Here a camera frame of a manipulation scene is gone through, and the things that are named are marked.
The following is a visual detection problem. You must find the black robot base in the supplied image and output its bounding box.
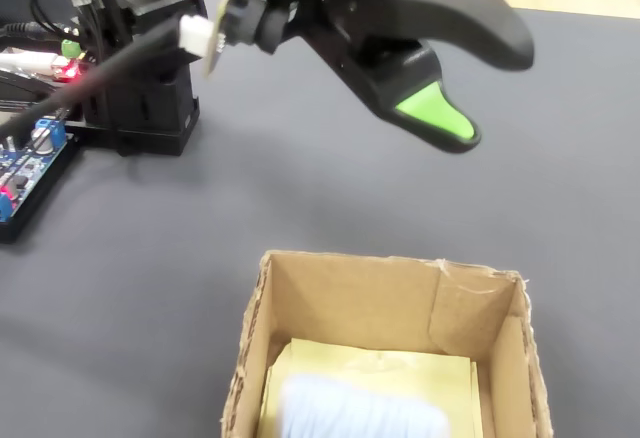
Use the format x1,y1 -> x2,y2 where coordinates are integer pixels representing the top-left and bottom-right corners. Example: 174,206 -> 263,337
79,55 -> 202,158

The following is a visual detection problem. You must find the open cardboard box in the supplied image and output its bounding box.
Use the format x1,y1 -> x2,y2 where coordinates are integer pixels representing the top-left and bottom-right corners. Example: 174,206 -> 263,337
219,249 -> 555,438

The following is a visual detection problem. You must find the dark grey table mat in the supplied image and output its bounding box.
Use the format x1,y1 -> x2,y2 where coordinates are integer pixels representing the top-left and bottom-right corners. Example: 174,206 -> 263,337
0,0 -> 640,438

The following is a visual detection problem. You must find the yellow paper sheet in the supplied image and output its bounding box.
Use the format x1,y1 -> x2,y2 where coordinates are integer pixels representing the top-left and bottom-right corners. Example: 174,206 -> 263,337
256,337 -> 485,438

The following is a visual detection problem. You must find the small red LED board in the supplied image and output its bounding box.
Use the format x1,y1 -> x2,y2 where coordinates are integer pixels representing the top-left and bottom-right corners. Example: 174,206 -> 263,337
51,40 -> 85,83

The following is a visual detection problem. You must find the white plug connector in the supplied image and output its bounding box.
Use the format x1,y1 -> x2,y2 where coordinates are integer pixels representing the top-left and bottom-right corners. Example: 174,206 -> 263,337
0,50 -> 59,70

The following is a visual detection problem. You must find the blue circuit board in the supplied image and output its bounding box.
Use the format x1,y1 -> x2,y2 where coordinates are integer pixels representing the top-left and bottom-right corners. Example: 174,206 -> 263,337
0,116 -> 69,223

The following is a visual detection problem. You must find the black board holder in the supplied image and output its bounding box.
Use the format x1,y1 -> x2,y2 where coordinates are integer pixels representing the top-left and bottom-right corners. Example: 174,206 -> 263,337
0,125 -> 82,245

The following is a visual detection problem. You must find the black camera circuit board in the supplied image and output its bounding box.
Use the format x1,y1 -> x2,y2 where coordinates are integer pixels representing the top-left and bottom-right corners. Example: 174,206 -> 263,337
203,0 -> 282,78

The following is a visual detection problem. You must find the thick black camera cable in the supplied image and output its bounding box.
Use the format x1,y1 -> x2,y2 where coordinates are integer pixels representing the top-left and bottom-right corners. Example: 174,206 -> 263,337
0,14 -> 214,143

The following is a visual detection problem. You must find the thin black wire bundle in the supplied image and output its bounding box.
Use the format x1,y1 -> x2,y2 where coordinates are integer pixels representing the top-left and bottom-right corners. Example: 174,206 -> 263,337
29,0 -> 129,155

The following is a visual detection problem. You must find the black power plug cable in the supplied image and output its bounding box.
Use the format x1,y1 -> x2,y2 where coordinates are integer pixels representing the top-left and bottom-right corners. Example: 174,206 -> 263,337
0,20 -> 42,39

